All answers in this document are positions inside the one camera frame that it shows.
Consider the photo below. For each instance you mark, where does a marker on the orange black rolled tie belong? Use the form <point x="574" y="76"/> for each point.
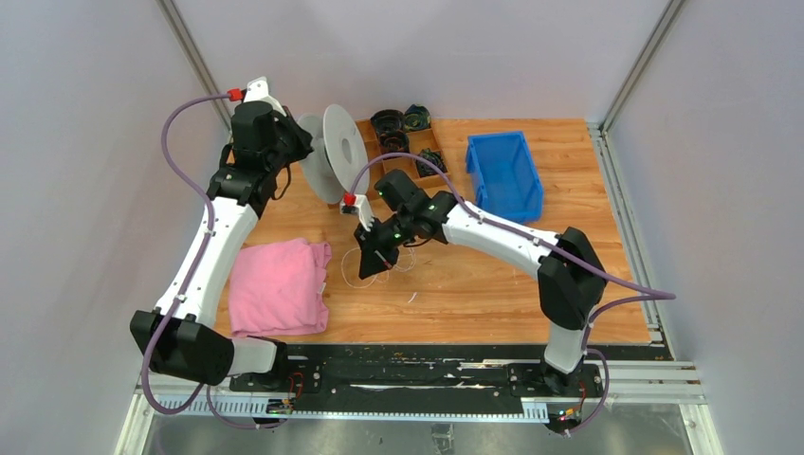
<point x="394" y="142"/>

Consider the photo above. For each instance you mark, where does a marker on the green patterned rolled tie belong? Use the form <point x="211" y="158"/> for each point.
<point x="429" y="161"/>

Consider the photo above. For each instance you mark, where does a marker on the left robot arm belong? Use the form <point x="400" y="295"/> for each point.
<point x="177" y="338"/>

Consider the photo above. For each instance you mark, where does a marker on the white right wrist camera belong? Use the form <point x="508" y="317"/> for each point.
<point x="359" y="206"/>

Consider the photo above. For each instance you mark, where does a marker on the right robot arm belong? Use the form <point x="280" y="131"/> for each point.
<point x="559" y="262"/>

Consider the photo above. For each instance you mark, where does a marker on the pink folded cloth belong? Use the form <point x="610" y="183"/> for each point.
<point x="276" y="289"/>

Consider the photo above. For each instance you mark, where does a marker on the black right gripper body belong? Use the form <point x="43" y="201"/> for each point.
<point x="383" y="240"/>

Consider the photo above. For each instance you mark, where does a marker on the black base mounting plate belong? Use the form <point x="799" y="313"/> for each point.
<point x="408" y="382"/>

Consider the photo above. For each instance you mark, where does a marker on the wooden divided tray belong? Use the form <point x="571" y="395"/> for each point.
<point x="423" y="140"/>

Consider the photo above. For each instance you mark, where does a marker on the grey perforated cable spool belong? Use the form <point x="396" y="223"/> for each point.
<point x="339" y="153"/>

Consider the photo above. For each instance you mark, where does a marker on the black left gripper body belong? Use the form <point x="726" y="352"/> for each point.
<point x="291" y="146"/>

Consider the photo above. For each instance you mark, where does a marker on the blue plastic bin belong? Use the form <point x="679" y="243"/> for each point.
<point x="504" y="177"/>

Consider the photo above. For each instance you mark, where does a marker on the aluminium frame rail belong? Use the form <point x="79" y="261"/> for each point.
<point x="633" y="382"/>

